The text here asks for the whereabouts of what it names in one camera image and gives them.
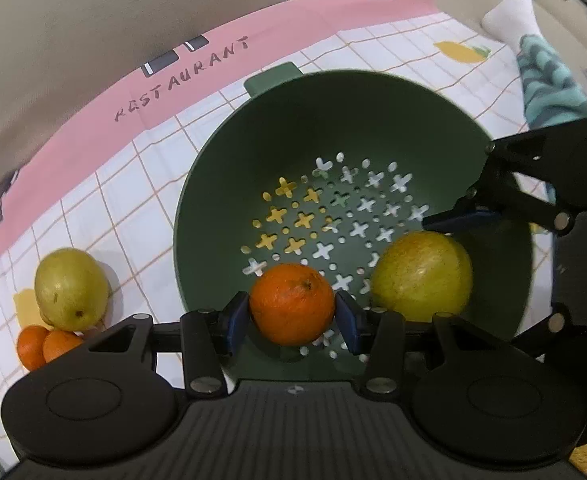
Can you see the pink white checkered cloth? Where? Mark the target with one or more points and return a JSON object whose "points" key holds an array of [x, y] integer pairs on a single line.
{"points": [[109, 180]]}

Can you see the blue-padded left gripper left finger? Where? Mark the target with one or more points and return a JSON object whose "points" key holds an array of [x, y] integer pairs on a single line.
{"points": [[210, 339]]}

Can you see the orange mandarin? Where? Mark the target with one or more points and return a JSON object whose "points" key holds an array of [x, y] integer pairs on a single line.
{"points": [[58, 342], [292, 304], [29, 346]]}

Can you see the right leg striped pyjama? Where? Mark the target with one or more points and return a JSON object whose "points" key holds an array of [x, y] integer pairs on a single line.
{"points": [[551, 96]]}

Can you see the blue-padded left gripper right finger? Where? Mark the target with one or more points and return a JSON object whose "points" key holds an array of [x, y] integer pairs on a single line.
{"points": [[380, 335]]}

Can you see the green plastic colander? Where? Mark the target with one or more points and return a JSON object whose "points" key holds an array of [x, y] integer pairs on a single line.
{"points": [[324, 169]]}

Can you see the yellow-green pear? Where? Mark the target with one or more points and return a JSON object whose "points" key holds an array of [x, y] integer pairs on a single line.
{"points": [[420, 274]]}

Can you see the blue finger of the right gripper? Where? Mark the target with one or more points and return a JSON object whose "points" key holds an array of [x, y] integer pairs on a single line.
{"points": [[465, 214]]}

